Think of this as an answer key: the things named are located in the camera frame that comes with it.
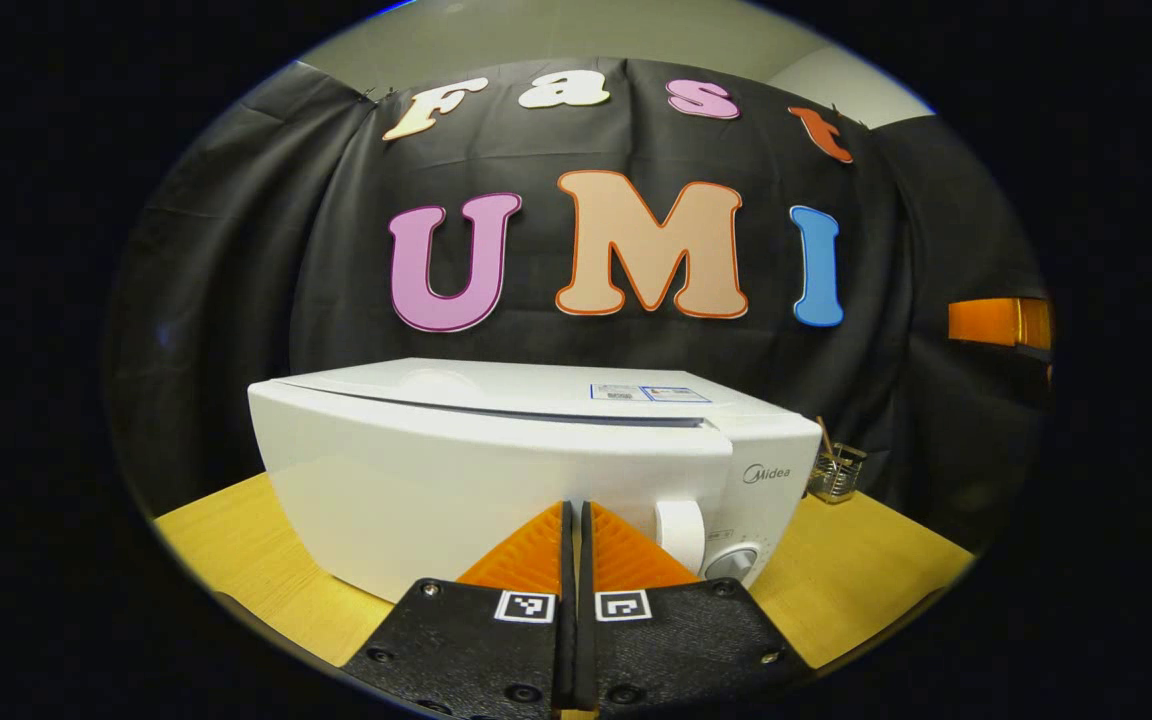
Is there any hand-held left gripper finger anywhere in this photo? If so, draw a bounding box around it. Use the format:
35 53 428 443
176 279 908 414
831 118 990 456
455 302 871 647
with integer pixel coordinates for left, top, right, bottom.
576 500 817 719
341 500 577 720

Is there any white microwave oven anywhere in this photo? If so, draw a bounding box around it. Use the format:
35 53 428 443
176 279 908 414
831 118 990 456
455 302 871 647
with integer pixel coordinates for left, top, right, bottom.
248 358 824 604

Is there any wire mesh utensil holder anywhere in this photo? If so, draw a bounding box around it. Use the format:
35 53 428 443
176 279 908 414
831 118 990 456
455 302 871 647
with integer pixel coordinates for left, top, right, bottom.
808 442 867 504

